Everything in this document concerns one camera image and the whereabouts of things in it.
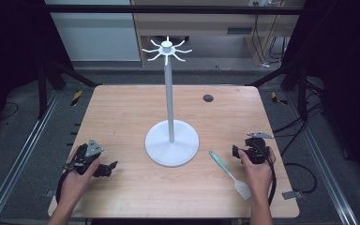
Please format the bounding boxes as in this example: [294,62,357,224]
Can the person's right hand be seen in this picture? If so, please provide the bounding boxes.
[237,147,278,204]

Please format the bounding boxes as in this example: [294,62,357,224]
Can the black metal frame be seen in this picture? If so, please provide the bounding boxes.
[37,4,313,120]

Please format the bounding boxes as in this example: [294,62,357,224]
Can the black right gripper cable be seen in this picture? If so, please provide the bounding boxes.
[253,143,278,207]

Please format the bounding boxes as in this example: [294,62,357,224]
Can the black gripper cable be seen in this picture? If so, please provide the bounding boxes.
[55,164,76,204]
[253,143,278,207]

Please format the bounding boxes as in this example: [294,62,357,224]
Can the yellow black floor tape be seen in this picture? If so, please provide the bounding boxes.
[70,90,84,107]
[270,91,289,106]

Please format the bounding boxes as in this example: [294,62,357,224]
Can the aluminium floor rail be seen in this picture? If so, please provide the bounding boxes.
[285,92,360,225]
[0,90,61,225]

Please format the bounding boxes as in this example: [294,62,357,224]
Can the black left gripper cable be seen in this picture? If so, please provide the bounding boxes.
[55,164,76,204]

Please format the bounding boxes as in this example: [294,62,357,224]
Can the person's left hand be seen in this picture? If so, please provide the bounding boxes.
[58,149,101,208]

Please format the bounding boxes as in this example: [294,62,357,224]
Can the white hook rack stand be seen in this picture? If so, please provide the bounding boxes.
[142,36,201,168]

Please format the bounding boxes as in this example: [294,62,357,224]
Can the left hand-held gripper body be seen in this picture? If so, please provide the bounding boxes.
[65,138,105,176]

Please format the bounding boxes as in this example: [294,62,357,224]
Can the teal handled white spatula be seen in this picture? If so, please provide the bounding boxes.
[208,150,252,202]

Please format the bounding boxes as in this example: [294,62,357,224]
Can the black floor cable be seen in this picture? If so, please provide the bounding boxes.
[271,102,324,194]

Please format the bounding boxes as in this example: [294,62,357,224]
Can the grey metal table bracket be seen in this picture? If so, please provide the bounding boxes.
[281,190,304,201]

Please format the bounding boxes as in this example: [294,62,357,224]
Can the hanging black cables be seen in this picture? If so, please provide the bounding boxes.
[252,13,290,68]

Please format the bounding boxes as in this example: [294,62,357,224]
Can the white cabinet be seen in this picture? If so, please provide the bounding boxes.
[44,0,142,62]

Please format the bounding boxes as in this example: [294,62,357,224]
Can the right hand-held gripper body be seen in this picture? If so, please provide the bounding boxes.
[237,131,276,165]

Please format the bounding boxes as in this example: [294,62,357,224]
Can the wooden desk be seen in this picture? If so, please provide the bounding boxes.
[130,0,306,68]

